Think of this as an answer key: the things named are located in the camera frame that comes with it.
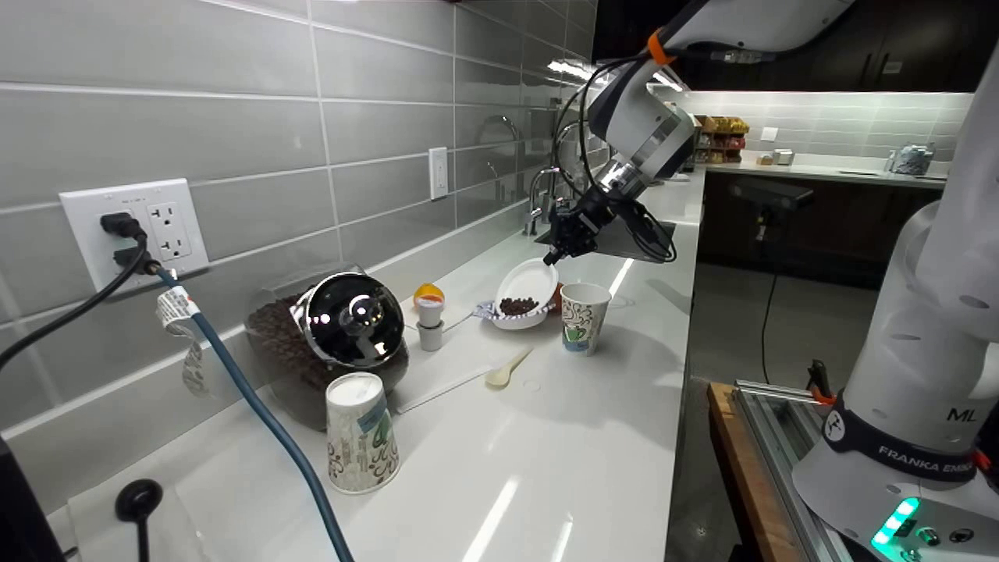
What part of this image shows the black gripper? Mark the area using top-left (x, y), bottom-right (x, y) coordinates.
top-left (543, 189), bottom-right (634, 267)

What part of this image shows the blue patterned paper bowl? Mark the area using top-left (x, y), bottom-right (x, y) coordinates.
top-left (486, 258), bottom-right (559, 332)

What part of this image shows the dark coffee beans pile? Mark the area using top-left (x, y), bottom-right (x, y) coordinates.
top-left (499, 298), bottom-right (541, 314)

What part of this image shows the white paper plate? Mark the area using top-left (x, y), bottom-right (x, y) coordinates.
top-left (597, 201), bottom-right (677, 261)

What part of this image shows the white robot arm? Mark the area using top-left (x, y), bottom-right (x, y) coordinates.
top-left (543, 0), bottom-right (999, 267)

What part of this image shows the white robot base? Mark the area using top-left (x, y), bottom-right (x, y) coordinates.
top-left (794, 204), bottom-right (999, 562)

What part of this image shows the upright patterned paper cup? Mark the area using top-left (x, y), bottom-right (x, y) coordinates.
top-left (559, 280), bottom-right (609, 354)

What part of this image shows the upside-down patterned paper cup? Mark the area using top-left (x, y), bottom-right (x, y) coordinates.
top-left (325, 371), bottom-right (400, 494)

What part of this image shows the small white orange-top container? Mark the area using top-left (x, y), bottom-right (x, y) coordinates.
top-left (413, 283), bottom-right (442, 354)

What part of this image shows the wooden spoon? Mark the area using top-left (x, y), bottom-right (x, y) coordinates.
top-left (485, 348), bottom-right (533, 392)

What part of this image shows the glass jar with chrome lid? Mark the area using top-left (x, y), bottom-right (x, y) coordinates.
top-left (246, 273), bottom-right (409, 392)

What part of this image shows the blue braided cable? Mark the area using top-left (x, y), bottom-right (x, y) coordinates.
top-left (152, 267), bottom-right (360, 562)

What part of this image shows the white wall outlet with plugs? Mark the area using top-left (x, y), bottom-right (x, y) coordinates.
top-left (60, 179), bottom-right (208, 286)

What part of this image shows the black power cable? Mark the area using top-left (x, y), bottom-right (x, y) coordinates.
top-left (0, 209), bottom-right (160, 369)

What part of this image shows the black round cable plug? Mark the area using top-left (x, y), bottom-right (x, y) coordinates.
top-left (114, 477), bottom-right (163, 562)

